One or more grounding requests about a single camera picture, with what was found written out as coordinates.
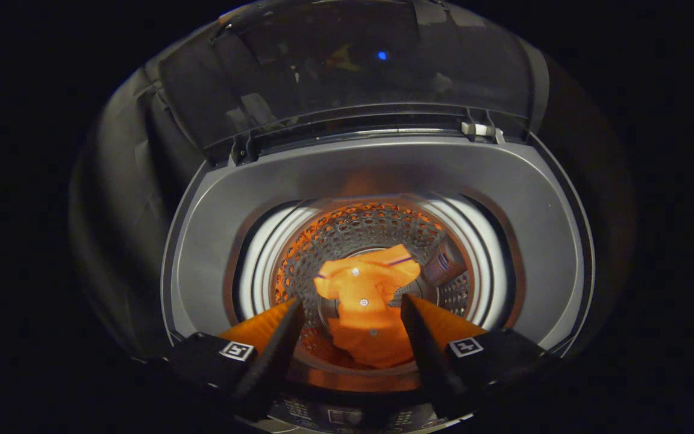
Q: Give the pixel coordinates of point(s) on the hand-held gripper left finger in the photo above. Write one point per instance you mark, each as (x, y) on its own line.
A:
(271, 361)

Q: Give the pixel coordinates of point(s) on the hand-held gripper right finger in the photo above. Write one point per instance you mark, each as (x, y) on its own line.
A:
(431, 361)

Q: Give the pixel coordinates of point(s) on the yellow polo shirt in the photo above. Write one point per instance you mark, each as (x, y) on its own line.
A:
(365, 289)

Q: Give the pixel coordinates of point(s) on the gray washing machine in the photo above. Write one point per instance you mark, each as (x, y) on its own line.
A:
(383, 169)

